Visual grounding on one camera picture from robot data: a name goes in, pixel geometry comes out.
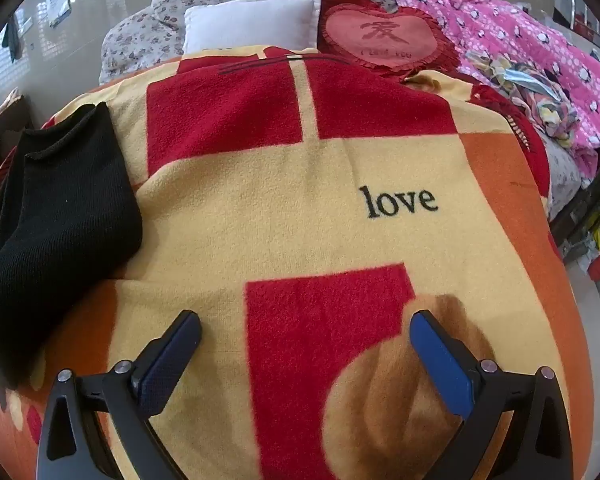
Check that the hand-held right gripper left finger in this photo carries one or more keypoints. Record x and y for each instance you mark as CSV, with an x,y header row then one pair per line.
x,y
166,371

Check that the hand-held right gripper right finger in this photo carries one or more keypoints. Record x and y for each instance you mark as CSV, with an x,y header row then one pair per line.
x,y
440,360

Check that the black pants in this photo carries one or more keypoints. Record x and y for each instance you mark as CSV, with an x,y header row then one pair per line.
x,y
55,225

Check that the yellow red printed blanket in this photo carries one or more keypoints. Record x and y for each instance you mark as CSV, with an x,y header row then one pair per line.
x,y
300,270

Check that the crumpled patterned cloth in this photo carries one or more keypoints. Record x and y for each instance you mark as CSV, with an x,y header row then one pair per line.
x,y
535,91

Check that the dark wooden table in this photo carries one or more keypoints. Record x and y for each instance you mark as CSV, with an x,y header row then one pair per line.
x,y
2,115

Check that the pink printed quilt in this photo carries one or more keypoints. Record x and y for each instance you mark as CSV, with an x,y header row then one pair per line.
x,y
520,50

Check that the red heart-shaped cushion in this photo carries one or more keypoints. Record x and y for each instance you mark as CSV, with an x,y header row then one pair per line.
x,y
387,35

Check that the white pillow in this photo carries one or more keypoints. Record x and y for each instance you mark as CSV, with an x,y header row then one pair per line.
x,y
252,26

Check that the grey floral quilt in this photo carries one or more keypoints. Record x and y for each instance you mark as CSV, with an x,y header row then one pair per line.
x,y
220,15

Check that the dark hanging cloth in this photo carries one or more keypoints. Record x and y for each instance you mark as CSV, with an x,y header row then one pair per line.
x,y
11,35

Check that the wall poster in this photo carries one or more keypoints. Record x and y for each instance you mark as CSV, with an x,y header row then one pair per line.
x,y
57,4

